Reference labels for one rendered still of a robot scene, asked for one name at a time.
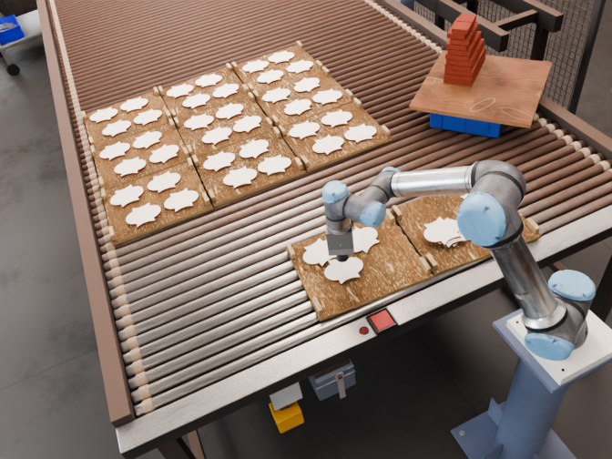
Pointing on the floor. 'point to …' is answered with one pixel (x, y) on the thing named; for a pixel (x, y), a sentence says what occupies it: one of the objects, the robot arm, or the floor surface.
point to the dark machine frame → (529, 10)
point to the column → (519, 412)
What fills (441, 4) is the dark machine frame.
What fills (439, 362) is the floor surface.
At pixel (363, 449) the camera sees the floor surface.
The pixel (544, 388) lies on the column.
